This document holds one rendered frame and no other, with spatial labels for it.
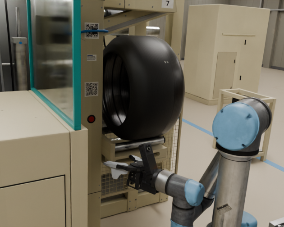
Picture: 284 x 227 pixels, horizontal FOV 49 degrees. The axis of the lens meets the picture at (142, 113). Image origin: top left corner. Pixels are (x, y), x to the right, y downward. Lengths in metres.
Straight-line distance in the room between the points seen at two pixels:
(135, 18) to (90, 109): 0.77
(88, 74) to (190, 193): 0.86
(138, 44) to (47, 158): 0.95
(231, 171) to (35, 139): 0.52
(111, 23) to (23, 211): 1.43
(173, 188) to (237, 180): 0.22
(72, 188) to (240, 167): 0.47
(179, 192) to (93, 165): 0.83
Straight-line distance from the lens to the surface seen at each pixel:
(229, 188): 0.93
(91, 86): 1.62
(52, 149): 0.86
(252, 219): 1.17
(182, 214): 1.06
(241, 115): 0.83
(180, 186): 1.02
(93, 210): 1.91
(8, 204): 0.89
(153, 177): 1.07
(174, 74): 1.63
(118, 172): 1.13
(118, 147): 1.70
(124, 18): 2.11
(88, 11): 1.59
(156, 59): 1.61
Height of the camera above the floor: 1.55
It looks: 16 degrees down
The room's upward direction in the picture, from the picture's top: 3 degrees clockwise
